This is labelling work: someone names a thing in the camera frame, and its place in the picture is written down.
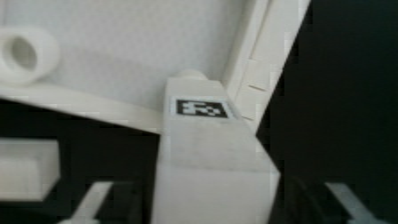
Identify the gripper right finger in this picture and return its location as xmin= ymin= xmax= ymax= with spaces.
xmin=326 ymin=182 xmax=386 ymax=224

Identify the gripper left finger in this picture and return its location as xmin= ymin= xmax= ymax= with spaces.
xmin=58 ymin=182 xmax=114 ymax=224

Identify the white leg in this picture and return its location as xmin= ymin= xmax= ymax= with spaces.
xmin=0 ymin=139 xmax=61 ymax=202
xmin=152 ymin=70 xmax=281 ymax=224

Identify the white desk top tray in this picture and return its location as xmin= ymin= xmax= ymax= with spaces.
xmin=0 ymin=0 xmax=267 ymax=133

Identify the white front rail barrier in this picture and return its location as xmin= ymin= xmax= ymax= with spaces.
xmin=235 ymin=0 xmax=312 ymax=131

